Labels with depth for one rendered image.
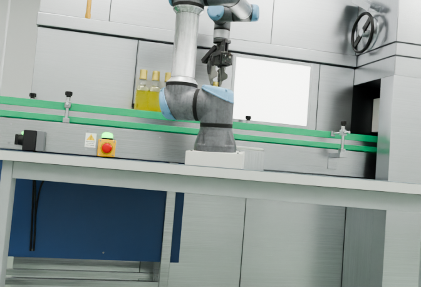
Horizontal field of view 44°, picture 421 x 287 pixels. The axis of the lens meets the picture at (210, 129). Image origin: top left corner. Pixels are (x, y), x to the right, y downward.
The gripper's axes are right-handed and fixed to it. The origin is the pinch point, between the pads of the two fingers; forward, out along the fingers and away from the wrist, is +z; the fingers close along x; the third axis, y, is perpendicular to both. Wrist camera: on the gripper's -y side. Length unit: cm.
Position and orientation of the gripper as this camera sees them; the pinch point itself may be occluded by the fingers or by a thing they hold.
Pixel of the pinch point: (214, 84)
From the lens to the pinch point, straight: 241.7
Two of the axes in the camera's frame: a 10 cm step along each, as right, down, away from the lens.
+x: 7.8, 1.0, 6.1
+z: -0.8, 9.9, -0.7
